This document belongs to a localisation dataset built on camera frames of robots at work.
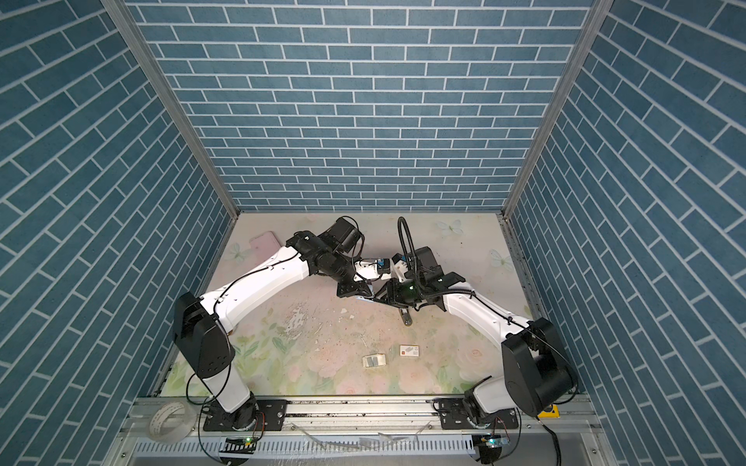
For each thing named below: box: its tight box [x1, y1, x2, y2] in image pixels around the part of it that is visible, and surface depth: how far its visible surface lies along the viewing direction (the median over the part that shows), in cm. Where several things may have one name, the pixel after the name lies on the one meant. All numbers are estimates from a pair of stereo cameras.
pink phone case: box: [248, 231, 281, 267], surface depth 110 cm
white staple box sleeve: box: [399, 344, 421, 358], surface depth 86 cm
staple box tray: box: [362, 353, 387, 368], surface depth 84 cm
